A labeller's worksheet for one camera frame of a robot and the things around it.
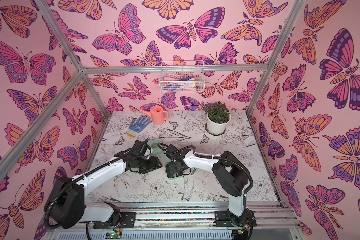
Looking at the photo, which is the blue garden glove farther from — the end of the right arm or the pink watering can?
the end of the right arm

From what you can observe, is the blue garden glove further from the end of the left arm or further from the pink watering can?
the end of the left arm

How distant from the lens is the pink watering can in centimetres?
109

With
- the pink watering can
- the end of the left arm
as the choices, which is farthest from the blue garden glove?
the end of the left arm

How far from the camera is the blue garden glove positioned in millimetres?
1113

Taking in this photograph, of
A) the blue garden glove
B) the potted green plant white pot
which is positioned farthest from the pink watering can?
the potted green plant white pot

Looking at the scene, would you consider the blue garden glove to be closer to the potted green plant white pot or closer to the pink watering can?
the pink watering can

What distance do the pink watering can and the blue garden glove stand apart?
0.05 metres
